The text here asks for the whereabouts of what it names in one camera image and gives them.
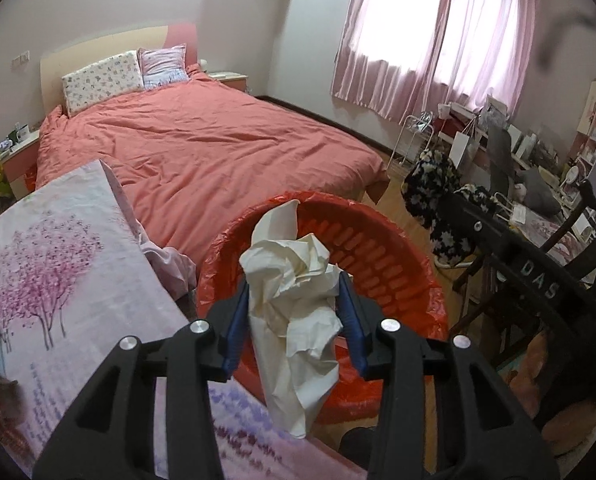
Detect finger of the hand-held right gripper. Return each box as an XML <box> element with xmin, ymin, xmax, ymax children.
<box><xmin>540</xmin><ymin>181</ymin><xmax>596</xmax><ymax>262</ymax></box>
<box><xmin>439</xmin><ymin>192</ymin><xmax>595</xmax><ymax>327</ymax></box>

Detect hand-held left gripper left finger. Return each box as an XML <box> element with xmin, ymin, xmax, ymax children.
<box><xmin>32</xmin><ymin>279</ymin><xmax>250</xmax><ymax>480</ymax></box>

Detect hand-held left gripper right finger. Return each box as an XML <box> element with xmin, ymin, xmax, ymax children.
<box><xmin>335</xmin><ymin>272</ymin><xmax>562</xmax><ymax>480</ymax></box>

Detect white paper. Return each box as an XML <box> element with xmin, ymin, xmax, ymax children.
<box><xmin>239</xmin><ymin>199</ymin><xmax>346</xmax><ymax>440</ymax></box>

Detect red plastic waste basket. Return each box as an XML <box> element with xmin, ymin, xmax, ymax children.
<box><xmin>196</xmin><ymin>191</ymin><xmax>450</xmax><ymax>425</ymax></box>

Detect grey cushion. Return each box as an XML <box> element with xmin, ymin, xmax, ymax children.
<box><xmin>518</xmin><ymin>167</ymin><xmax>564</xmax><ymax>216</ymax></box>

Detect pale pink cloth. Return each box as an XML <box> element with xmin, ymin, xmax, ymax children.
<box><xmin>140</xmin><ymin>240</ymin><xmax>197</xmax><ymax>301</ymax></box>

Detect grey office chair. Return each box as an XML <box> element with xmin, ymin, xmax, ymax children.
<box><xmin>485</xmin><ymin>125</ymin><xmax>524</xmax><ymax>196</ymax></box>

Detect black floral garment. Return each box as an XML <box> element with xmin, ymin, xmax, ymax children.
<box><xmin>400</xmin><ymin>147</ymin><xmax>499</xmax><ymax>266</ymax></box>

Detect white paper bag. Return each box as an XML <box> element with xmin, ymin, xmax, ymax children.
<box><xmin>448</xmin><ymin>130</ymin><xmax>481</xmax><ymax>168</ymax></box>

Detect cluttered white desk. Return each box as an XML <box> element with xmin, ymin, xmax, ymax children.
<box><xmin>435</xmin><ymin>101</ymin><xmax>579</xmax><ymax>171</ymax></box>

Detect tree-printed blanket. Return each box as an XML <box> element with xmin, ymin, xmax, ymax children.
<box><xmin>0</xmin><ymin>159</ymin><xmax>369</xmax><ymax>480</ymax></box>

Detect bed with salmon duvet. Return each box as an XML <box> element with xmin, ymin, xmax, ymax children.
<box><xmin>35</xmin><ymin>62</ymin><xmax>390</xmax><ymax>271</ymax></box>

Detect pink window curtain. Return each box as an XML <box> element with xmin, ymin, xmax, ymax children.
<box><xmin>330</xmin><ymin>0</ymin><xmax>544</xmax><ymax>123</ymax></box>

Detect pink and white nightstand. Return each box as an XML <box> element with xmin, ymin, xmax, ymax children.
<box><xmin>209</xmin><ymin>70</ymin><xmax>250</xmax><ymax>93</ymax></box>
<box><xmin>0</xmin><ymin>130</ymin><xmax>41</xmax><ymax>198</ymax></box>

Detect pink striped pillow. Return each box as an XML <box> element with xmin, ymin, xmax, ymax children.
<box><xmin>137</xmin><ymin>44</ymin><xmax>190</xmax><ymax>92</ymax></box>

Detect white floral pillow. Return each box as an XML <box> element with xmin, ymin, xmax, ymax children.
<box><xmin>61</xmin><ymin>50</ymin><xmax>144</xmax><ymax>116</ymax></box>

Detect beige and pink headboard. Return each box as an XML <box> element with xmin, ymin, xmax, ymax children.
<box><xmin>39</xmin><ymin>24</ymin><xmax>200</xmax><ymax>118</ymax></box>

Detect white wire rack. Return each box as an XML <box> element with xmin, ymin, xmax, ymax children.
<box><xmin>388</xmin><ymin>112</ymin><xmax>435</xmax><ymax>171</ymax></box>

